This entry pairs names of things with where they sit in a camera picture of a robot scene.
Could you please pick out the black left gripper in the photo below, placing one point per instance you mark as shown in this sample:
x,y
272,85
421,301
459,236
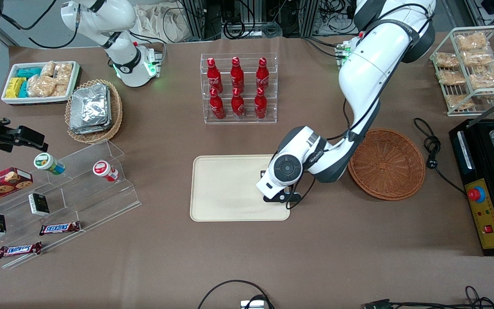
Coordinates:
x,y
262,173

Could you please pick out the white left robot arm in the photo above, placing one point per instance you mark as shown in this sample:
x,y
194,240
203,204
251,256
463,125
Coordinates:
x,y
367,73

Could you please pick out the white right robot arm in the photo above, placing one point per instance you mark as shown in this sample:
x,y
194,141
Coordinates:
x,y
118,17

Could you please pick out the cream plastic serving tray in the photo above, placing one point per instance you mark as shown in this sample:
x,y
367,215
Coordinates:
x,y
225,189

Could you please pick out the oval wicker basket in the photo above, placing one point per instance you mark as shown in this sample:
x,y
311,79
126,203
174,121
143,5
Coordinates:
x,y
116,111

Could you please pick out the round brown wicker basket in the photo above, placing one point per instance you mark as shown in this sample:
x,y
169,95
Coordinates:
x,y
388,165

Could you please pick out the green lid yogurt cup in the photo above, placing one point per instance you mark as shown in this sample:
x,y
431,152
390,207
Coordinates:
x,y
47,163

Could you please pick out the teal snack pack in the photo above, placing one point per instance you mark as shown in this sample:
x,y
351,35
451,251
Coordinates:
x,y
23,90
29,72

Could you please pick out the bagged rice cracker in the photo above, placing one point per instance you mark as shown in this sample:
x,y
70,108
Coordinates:
x,y
63,73
48,68
41,86
59,90

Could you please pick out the yellow snack pack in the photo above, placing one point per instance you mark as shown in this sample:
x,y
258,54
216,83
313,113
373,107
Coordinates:
x,y
14,87

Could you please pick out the stack of foil containers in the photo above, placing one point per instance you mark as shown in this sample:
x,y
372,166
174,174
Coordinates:
x,y
89,109

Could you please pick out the white rectangular bin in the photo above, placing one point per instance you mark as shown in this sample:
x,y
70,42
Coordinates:
x,y
75,75

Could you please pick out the red lid yogurt cup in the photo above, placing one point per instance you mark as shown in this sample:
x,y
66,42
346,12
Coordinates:
x,y
103,169

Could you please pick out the clear acrylic bottle rack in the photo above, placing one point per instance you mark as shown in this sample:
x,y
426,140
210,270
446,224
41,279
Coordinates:
x,y
247,120

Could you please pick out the clear acrylic stepped shelf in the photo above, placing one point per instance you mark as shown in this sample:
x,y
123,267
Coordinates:
x,y
92,201

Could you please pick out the snickers chocolate bar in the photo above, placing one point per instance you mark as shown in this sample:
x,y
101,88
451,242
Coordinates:
x,y
19,249
59,228

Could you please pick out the red cola bottle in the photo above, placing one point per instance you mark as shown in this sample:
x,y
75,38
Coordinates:
x,y
237,75
214,77
217,107
238,105
263,75
260,105

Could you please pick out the small grey device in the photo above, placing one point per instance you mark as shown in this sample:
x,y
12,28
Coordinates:
x,y
252,304

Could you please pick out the beige cloth bag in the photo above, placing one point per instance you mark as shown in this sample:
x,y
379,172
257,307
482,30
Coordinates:
x,y
157,21

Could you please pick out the bagged crispy snack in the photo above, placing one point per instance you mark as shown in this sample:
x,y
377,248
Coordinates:
x,y
478,57
447,60
459,101
451,77
487,78
471,41

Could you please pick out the black sealing machine yellow panel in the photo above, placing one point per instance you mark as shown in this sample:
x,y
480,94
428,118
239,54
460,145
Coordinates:
x,y
487,214

